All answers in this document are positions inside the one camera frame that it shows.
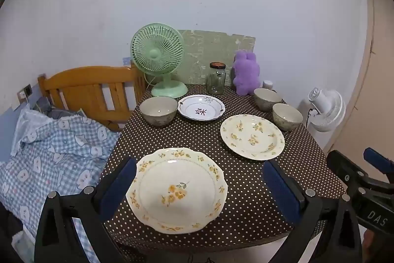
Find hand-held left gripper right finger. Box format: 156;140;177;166
263;160;364;263

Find white plate with red pattern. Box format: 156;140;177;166
178;94;226;121

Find grey cloth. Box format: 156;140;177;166
32;97;83;120

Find blue checkered printed blanket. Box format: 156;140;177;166
0;109;122;263

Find large grey floral bowl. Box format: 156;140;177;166
139;96;178;127

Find brown polka dot tablecloth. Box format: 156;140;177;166
100;84;345;254

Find beige door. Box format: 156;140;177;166
323;0;394;159

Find green wallpaper board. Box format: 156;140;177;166
178;30;257;86

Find green desk fan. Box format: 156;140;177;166
131;23;188;99

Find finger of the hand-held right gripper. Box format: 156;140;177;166
326;150;394;199
363;147;394;180

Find small grey floral bowl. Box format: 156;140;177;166
272;103;304;131
253;88;283;112

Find white fan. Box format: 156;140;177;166
303;87;345;132

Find glass jar with black lid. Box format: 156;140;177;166
207;62;227;96

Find wooden bed headboard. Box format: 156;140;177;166
37;64;147;132

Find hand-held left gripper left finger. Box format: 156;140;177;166
34;157;137;263

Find purple plush toy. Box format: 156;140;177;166
231;50;261;96

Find yellow floral plate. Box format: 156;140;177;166
220;114;285;161
126;147;229;235

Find dark cloth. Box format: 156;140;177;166
0;204;34;263

